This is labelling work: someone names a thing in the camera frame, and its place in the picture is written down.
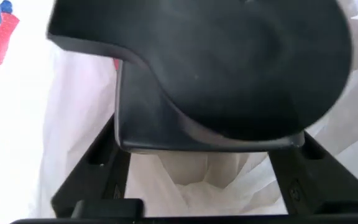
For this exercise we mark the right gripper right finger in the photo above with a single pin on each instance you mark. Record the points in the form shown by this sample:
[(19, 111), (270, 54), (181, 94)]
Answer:
[(319, 183)]

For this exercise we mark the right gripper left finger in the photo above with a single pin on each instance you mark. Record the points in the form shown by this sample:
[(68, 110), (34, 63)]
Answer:
[(87, 183)]

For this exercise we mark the black slipper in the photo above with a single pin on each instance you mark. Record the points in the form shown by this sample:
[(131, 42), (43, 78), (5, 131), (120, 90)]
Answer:
[(228, 68)]

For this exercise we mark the white plastic shopping bag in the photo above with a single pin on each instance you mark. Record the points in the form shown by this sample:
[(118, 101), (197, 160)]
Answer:
[(36, 130)]

